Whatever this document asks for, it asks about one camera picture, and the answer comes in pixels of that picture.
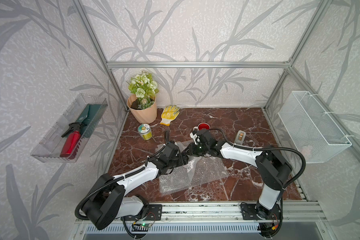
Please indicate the beige flower pot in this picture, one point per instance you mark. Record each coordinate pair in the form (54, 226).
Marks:
(146, 116)

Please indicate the white mug red inside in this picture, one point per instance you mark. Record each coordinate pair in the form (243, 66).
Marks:
(202, 126)

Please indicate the clear bubble wrap sheet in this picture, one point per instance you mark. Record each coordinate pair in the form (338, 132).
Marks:
(198, 171)

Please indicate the aluminium frame crossbar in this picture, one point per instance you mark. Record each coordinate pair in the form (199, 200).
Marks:
(261, 65)

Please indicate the yellow white work glove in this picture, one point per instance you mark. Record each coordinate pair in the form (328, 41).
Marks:
(169, 114)

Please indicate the clear plastic wall tray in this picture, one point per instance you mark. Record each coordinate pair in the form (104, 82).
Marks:
(49, 148)

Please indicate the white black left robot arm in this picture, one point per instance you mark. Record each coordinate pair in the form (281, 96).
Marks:
(107, 200)

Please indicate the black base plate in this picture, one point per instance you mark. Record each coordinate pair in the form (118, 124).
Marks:
(151, 212)
(258, 212)

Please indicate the grey tape dispenser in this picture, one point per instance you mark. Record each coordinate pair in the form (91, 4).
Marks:
(240, 137)

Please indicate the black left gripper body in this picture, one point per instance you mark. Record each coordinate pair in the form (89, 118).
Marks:
(177, 161)

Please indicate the white wire mesh basket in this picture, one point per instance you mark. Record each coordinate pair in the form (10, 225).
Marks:
(311, 128)

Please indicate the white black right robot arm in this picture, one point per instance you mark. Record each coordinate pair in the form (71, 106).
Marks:
(273, 168)

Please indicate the aluminium mounting rail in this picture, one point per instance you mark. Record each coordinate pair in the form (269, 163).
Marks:
(230, 212)

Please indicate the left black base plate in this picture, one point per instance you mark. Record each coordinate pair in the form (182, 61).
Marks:
(151, 212)

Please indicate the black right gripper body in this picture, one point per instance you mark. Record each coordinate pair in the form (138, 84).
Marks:
(197, 150)

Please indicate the red black spray bottle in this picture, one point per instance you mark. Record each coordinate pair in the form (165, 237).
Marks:
(73, 135)

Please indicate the green white artificial flowers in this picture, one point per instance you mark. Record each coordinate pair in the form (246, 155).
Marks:
(145, 88)

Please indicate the small green labelled tin can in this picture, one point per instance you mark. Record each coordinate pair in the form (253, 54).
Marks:
(145, 131)

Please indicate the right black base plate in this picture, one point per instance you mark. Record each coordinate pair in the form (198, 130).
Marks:
(258, 212)

